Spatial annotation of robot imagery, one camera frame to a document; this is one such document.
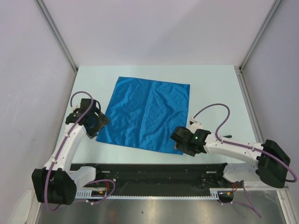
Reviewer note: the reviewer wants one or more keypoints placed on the aluminium corner post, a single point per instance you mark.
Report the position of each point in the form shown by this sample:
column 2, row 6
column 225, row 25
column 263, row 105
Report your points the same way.
column 56, row 33
column 265, row 24

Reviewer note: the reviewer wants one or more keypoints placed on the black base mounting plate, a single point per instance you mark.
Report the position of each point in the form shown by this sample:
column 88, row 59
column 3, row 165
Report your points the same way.
column 163, row 180

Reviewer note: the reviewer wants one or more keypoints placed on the right aluminium corner post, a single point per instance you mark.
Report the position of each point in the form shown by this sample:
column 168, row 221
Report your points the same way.
column 265, row 24

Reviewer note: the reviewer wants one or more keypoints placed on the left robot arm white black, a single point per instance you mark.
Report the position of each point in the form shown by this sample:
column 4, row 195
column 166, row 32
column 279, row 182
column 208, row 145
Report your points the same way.
column 55, row 183

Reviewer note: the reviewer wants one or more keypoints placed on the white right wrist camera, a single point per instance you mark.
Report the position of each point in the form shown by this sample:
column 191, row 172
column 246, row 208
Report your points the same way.
column 195, row 124

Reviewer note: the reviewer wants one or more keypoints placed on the white slotted cable duct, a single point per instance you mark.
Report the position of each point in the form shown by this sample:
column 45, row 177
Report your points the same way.
column 86, row 194

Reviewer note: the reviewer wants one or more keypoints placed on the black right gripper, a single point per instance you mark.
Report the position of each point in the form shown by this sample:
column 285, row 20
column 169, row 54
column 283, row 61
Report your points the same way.
column 181, row 147

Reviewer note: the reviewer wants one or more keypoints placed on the left aluminium corner post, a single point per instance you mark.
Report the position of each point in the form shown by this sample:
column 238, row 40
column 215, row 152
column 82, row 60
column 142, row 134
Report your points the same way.
column 56, row 33

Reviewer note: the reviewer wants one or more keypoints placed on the blue cloth napkin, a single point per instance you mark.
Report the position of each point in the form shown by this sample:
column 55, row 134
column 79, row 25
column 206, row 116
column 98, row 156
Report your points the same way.
column 143, row 114

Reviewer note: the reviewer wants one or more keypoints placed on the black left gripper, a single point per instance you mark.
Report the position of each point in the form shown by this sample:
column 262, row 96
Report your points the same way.
column 103, row 121

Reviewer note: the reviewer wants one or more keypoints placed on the aluminium front frame rail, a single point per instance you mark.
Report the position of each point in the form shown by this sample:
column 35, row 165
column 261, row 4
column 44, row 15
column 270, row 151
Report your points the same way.
column 261, row 186

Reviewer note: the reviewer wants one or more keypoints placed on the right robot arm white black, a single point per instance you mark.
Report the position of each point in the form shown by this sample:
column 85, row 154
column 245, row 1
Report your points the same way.
column 265, row 162

